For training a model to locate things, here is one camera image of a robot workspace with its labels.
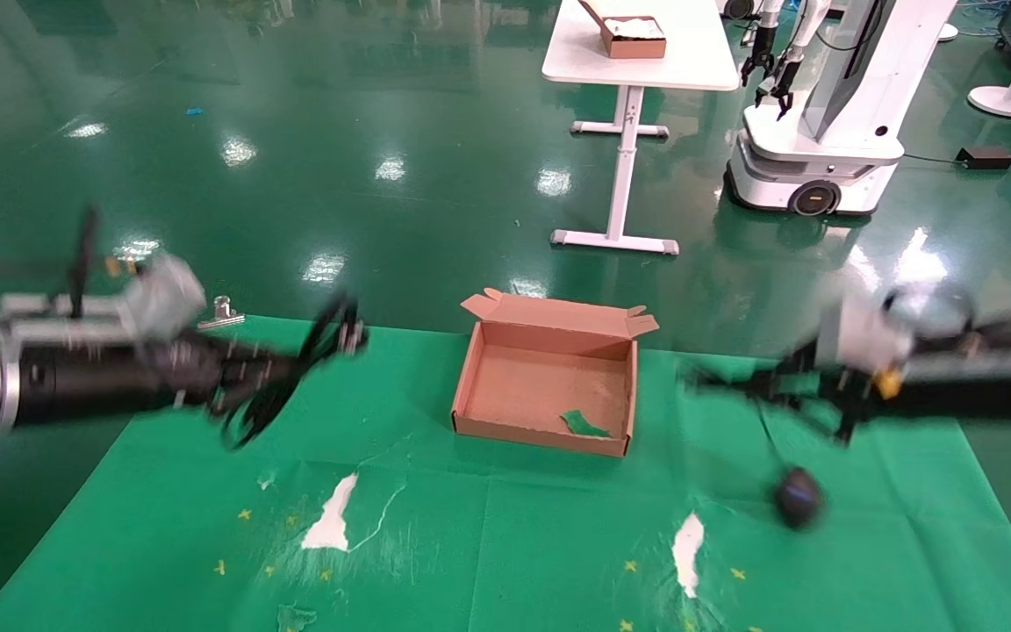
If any black adapter with thin cable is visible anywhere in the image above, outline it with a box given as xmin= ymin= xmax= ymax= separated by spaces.
xmin=751 ymin=399 xmax=825 ymax=532

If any black power cable with plug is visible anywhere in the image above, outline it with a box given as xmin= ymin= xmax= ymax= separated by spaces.
xmin=221 ymin=294 xmax=370 ymax=451

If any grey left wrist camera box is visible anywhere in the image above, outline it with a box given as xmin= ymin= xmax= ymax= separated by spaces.
xmin=124 ymin=253 xmax=209 ymax=341

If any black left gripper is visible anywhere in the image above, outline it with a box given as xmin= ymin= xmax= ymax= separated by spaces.
xmin=147 ymin=337 xmax=303 ymax=420

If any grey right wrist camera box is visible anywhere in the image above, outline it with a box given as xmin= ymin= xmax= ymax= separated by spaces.
xmin=817 ymin=292 xmax=914 ymax=373

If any silver table clamp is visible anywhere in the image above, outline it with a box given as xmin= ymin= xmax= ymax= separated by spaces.
xmin=197 ymin=296 xmax=246 ymax=332

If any white wheeled robot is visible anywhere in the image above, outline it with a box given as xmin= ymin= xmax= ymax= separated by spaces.
xmin=724 ymin=0 xmax=958 ymax=218

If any black power brick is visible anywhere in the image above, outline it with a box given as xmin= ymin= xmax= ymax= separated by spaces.
xmin=955 ymin=145 xmax=1011 ymax=171

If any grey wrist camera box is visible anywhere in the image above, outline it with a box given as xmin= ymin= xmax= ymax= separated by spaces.
xmin=817 ymin=292 xmax=914 ymax=373
xmin=124 ymin=253 xmax=209 ymax=341

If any green tablecloth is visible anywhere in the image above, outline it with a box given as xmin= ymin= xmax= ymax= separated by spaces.
xmin=0 ymin=315 xmax=1011 ymax=632

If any small brown cardboard box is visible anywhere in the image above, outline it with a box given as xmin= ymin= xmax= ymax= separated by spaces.
xmin=577 ymin=0 xmax=668 ymax=61

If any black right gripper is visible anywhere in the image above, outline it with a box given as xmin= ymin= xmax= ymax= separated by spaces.
xmin=686 ymin=349 xmax=891 ymax=447

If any white table with legs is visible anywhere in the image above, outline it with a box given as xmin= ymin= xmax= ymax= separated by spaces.
xmin=541 ymin=0 xmax=741 ymax=256

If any black floor cable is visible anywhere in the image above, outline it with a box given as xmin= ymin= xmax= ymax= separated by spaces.
xmin=900 ymin=153 xmax=1011 ymax=169

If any open brown cardboard box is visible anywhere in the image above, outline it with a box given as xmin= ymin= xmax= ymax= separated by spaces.
xmin=451 ymin=288 xmax=661 ymax=458

